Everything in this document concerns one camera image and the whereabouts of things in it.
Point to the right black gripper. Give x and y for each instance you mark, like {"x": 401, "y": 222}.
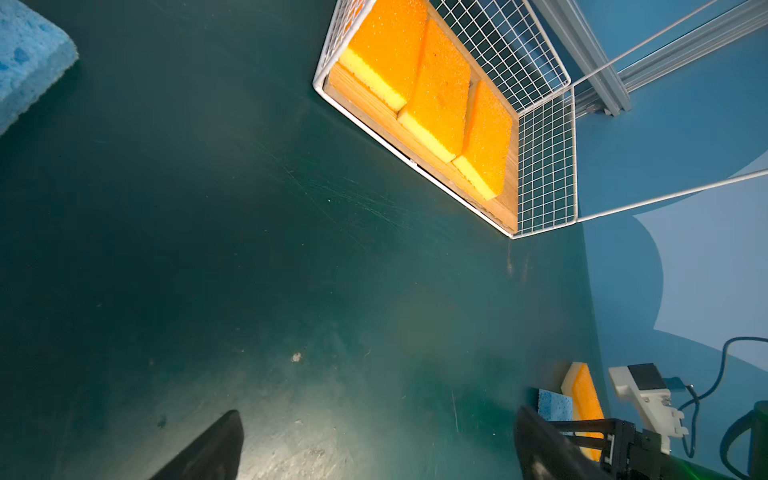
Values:
{"x": 626, "y": 453}

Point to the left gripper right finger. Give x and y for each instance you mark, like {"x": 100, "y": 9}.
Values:
{"x": 544, "y": 453}

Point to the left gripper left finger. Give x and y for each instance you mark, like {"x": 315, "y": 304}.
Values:
{"x": 215, "y": 454}

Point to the orange sponge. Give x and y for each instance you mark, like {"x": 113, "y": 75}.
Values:
{"x": 579, "y": 386}
{"x": 435, "y": 114}
{"x": 486, "y": 145}
{"x": 384, "y": 52}

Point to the blue sponge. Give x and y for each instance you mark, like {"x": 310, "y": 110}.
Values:
{"x": 554, "y": 407}
{"x": 35, "y": 54}

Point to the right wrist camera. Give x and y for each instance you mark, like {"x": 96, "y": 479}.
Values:
{"x": 644, "y": 387}

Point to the white wire wooden shelf rack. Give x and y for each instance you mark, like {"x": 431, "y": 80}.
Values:
{"x": 543, "y": 63}

